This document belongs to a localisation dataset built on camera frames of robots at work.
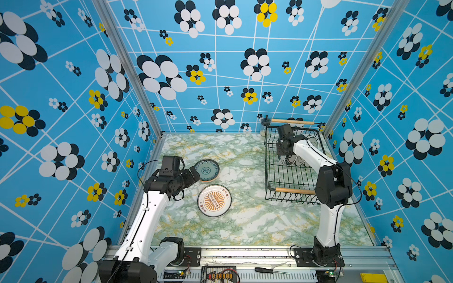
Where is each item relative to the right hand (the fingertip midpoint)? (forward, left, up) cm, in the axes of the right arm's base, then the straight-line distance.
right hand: (287, 148), depth 99 cm
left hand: (-23, +48, +8) cm, 54 cm away
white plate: (-27, +40, -9) cm, 49 cm away
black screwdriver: (-56, +15, -10) cm, 59 cm away
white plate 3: (+3, -15, +2) cm, 15 cm away
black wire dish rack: (-14, 0, -9) cm, 16 cm away
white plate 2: (-9, +45, -7) cm, 46 cm away
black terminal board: (-58, +36, -8) cm, 68 cm away
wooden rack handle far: (+12, -3, +10) cm, 16 cm away
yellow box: (-58, -26, -11) cm, 64 cm away
